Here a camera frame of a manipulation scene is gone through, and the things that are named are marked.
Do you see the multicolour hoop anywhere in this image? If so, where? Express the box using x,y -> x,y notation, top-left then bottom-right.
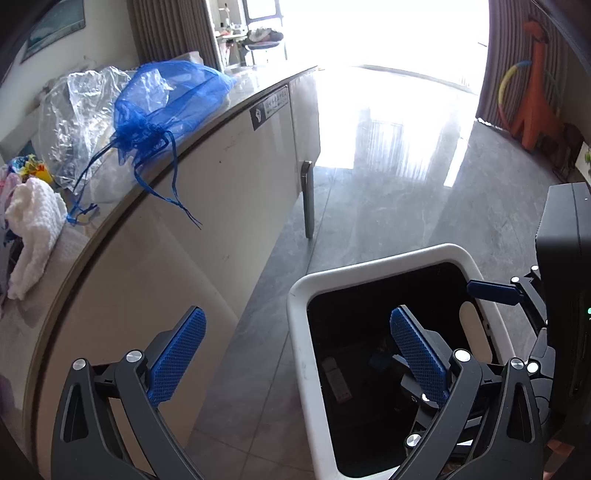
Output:
498,60 -> 564,134

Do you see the white coffee table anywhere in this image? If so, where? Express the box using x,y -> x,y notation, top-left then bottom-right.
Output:
0,65 -> 321,480

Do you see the grey pleated curtain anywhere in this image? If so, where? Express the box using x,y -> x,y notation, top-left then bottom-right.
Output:
127,0 -> 222,70
475,0 -> 583,134

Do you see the clear plastic bag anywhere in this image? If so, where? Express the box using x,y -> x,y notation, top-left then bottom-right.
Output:
37,66 -> 139,204

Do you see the white waffle towel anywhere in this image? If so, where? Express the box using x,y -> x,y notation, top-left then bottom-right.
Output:
6,178 -> 69,301

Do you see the orange giraffe toy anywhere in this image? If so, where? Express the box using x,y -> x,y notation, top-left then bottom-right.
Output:
510,18 -> 566,151

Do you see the white trash bin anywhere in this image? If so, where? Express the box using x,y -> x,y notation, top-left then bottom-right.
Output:
286,243 -> 513,480

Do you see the teal framed wall picture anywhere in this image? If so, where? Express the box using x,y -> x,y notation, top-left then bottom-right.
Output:
21,0 -> 88,63

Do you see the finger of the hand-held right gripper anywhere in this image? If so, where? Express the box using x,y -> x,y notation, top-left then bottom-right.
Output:
466,265 -> 549,330
369,348 -> 444,452

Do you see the small white flat item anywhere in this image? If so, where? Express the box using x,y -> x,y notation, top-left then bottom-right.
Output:
322,357 -> 352,402

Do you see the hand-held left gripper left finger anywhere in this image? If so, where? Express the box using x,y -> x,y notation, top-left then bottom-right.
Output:
51,305 -> 218,480

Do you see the colourful crumpled wrapper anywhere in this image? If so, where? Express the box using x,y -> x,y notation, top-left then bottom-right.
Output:
7,154 -> 51,185

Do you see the black swivel chair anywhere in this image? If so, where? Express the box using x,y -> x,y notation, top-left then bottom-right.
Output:
242,28 -> 287,65

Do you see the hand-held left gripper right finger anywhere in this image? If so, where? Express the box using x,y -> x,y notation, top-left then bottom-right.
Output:
389,305 -> 548,480

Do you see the blue mesh drawstring bag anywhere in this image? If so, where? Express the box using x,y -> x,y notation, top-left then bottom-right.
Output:
67,60 -> 238,229

